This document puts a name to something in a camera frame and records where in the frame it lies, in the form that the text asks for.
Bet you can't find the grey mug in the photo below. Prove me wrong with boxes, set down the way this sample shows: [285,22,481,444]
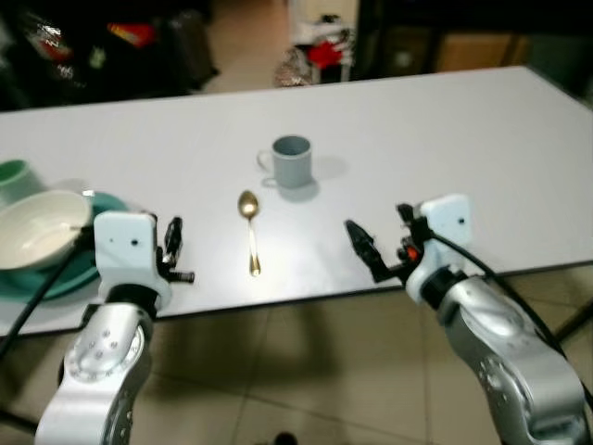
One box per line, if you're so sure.
[257,135,314,191]

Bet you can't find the white bowl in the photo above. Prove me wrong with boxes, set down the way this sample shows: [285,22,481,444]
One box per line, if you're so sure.
[0,190,95,272]

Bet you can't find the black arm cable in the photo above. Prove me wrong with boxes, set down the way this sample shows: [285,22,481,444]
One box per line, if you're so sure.
[424,231,593,411]
[0,225,95,361]

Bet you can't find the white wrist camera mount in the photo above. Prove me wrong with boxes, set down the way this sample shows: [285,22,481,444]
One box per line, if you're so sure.
[93,210,173,309]
[416,194,473,285]

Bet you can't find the black table leg frame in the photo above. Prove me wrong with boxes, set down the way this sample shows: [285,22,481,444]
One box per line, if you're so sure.
[554,299,593,347]

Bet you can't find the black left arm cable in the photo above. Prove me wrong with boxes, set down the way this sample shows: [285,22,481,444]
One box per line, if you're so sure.
[0,225,95,361]

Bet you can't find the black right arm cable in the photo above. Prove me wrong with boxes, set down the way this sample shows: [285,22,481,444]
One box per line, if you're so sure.
[424,231,593,411]

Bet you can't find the light green cup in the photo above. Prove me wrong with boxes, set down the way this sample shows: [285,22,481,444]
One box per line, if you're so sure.
[0,159,44,208]

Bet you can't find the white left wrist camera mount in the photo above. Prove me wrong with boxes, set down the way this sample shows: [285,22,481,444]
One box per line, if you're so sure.
[93,210,173,309]

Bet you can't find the black bag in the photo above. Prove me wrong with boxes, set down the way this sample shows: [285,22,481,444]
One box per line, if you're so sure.
[167,8,221,91]

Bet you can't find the brown cardboard box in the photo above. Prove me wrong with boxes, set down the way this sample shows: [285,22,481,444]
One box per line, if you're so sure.
[434,32,531,74]

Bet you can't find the red white patterned bag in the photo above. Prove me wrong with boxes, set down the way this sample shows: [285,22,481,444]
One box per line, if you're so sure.
[276,17,359,89]

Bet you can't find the gold spoon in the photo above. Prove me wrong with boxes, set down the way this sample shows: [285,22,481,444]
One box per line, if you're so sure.
[237,190,263,278]

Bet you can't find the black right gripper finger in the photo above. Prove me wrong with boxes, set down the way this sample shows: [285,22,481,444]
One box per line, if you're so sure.
[344,219,390,284]

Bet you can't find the red packet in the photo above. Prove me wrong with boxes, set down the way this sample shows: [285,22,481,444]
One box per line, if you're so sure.
[106,22,157,48]

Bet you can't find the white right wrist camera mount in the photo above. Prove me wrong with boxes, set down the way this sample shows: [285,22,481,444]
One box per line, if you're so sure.
[416,194,473,285]

